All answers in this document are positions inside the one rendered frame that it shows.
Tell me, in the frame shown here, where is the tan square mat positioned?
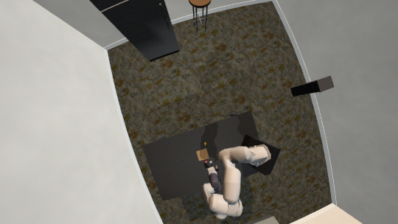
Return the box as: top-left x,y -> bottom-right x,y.
196,149 -> 209,161

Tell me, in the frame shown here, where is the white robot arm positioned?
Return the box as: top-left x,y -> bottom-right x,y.
203,144 -> 270,220

